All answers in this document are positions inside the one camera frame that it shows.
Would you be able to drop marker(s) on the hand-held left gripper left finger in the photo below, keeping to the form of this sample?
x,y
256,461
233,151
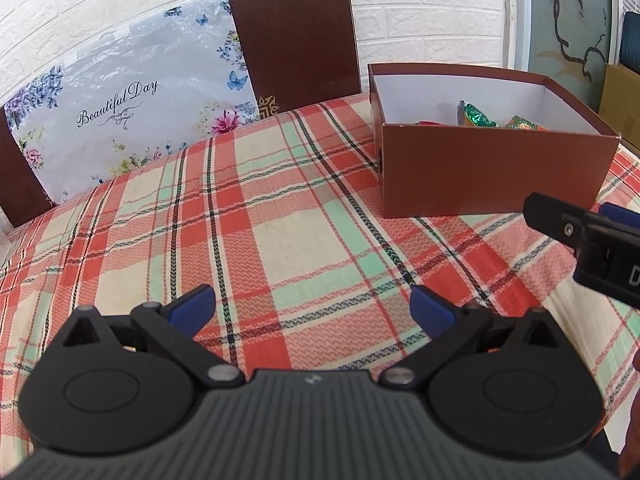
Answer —
x,y
192,307

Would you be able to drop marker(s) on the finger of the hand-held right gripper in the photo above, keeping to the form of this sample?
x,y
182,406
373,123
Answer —
x,y
620,213
550,215

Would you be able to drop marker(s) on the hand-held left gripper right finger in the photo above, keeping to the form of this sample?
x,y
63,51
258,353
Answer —
x,y
430,310

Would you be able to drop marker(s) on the brown cardboard box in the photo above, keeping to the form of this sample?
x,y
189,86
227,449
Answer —
x,y
490,175

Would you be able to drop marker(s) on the green and orange candy packet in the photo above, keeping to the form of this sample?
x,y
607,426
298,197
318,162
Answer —
x,y
522,124

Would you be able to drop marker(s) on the person's right forearm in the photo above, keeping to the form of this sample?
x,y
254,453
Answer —
x,y
636,420

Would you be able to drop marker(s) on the tan cardboard carton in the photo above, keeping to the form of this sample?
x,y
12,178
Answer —
x,y
622,100

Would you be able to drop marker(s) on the shiny green packet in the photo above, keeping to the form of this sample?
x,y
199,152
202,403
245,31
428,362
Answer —
x,y
475,117

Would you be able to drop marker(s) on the plaid tablecloth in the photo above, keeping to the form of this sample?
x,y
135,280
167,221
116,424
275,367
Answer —
x,y
300,210

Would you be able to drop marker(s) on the small red item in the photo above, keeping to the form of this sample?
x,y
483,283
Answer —
x,y
432,123

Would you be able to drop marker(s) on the dark teal object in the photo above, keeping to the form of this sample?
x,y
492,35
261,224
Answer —
x,y
631,40

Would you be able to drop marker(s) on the glass panel with drawing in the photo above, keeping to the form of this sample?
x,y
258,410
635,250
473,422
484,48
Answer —
x,y
555,40

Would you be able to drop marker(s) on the floral white cloth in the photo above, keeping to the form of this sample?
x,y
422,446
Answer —
x,y
125,135

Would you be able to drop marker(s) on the brown chair with gold emblem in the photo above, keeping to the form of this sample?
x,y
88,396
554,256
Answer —
x,y
300,45

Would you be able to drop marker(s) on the white door frame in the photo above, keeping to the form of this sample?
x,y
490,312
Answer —
x,y
520,15

